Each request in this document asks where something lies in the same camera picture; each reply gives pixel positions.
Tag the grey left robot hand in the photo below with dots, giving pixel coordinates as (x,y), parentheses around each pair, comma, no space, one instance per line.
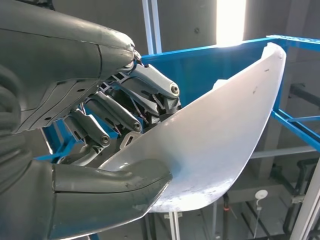
(50,59)

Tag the blue metal shelf rack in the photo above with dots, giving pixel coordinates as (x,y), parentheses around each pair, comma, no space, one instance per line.
(200,66)

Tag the white vertical post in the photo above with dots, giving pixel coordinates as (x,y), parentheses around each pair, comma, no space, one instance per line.
(152,23)

